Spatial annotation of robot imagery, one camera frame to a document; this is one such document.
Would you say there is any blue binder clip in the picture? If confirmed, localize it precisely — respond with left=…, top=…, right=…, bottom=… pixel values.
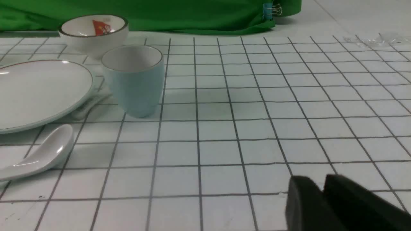
left=262, top=2, right=283, bottom=21

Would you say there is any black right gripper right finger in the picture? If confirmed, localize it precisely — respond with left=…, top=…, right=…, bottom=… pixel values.
left=323, top=175, right=411, bottom=231

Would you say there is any white ceramic spoon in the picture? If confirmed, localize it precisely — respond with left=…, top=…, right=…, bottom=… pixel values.
left=0, top=124, right=74, bottom=182

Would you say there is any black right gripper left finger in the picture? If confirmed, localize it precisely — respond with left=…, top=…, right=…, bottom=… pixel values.
left=285, top=176, right=341, bottom=231

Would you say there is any green backdrop cloth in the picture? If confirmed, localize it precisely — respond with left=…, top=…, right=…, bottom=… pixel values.
left=0, top=0, right=302, bottom=36

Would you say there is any light blue plate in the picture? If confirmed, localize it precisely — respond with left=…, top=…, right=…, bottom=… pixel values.
left=0, top=59, right=94, bottom=134

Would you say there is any light blue ceramic cup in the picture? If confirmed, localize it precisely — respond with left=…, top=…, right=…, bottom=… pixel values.
left=101, top=45, right=165, bottom=118

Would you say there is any grey metal bar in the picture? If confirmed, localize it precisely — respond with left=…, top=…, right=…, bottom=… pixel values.
left=0, top=31, right=60, bottom=38

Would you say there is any white bowl with red picture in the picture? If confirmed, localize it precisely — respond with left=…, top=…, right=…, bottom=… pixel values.
left=58, top=14, right=129, bottom=60

